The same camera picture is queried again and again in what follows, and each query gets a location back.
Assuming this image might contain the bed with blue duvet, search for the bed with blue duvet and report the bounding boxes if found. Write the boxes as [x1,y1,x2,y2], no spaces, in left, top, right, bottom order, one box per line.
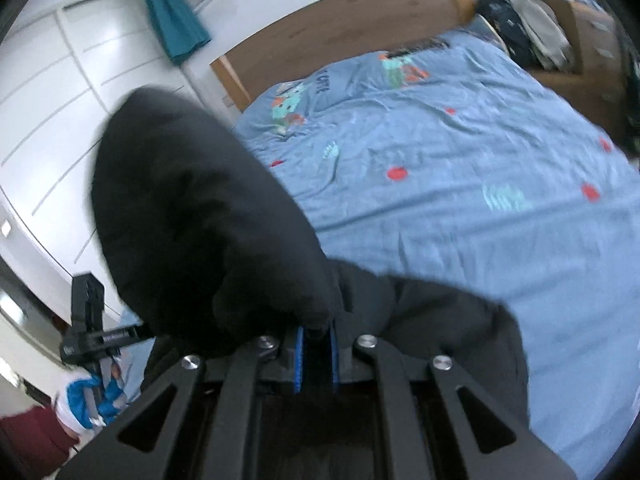
[117,27,640,480]

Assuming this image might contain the wooden headboard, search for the wooden headboard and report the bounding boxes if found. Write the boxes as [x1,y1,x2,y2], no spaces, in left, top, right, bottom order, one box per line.
[210,0,476,113]

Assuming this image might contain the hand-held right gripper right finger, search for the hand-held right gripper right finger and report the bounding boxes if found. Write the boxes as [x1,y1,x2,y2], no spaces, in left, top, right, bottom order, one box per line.
[327,325,581,480]

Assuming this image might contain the beige cloth pile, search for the beige cloth pile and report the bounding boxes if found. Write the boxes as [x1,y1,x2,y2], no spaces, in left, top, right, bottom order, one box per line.
[520,0,576,71]

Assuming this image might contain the person's left hand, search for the person's left hand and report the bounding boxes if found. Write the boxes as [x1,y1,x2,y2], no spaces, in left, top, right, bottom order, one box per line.
[54,360,126,433]

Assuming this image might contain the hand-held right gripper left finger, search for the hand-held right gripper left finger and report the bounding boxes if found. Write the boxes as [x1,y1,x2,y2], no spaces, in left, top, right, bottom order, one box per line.
[55,327,307,480]

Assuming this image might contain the white wardrobe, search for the white wardrobe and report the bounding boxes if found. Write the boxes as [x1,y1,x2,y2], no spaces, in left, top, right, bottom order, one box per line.
[0,0,236,311]

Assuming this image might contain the black puffer jacket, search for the black puffer jacket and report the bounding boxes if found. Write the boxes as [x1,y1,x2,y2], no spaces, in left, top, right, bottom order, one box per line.
[90,87,531,436]

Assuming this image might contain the teal curtain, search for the teal curtain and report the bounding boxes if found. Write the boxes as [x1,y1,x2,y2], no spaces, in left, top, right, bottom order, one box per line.
[135,0,211,66]

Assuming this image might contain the black backpack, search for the black backpack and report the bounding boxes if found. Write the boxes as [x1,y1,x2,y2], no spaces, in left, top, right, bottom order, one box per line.
[475,0,541,68]

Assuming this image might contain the person's left forearm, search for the person's left forearm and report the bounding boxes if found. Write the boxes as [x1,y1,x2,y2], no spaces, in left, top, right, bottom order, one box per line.
[0,404,81,480]

